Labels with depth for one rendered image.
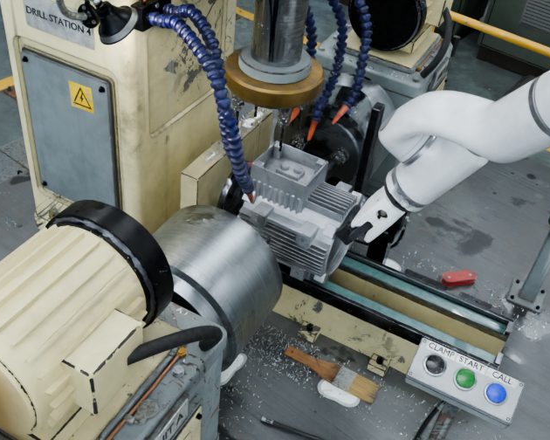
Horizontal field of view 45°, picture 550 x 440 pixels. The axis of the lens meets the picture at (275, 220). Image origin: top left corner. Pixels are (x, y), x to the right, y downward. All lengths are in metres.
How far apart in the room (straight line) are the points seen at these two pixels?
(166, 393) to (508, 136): 0.56
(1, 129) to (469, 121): 2.82
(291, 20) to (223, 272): 0.43
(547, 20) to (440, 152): 3.38
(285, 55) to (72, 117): 0.42
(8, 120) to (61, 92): 2.27
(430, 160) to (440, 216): 0.78
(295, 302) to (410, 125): 0.56
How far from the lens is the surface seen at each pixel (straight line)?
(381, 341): 1.39
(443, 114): 0.99
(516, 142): 0.93
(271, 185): 1.30
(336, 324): 1.41
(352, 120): 1.47
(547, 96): 0.87
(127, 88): 1.20
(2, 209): 1.76
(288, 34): 1.16
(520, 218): 1.93
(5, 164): 2.55
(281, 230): 1.29
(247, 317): 1.09
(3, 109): 3.67
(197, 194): 1.27
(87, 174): 1.38
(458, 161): 1.05
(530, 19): 4.44
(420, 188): 1.10
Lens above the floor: 1.91
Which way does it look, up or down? 41 degrees down
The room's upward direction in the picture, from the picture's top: 8 degrees clockwise
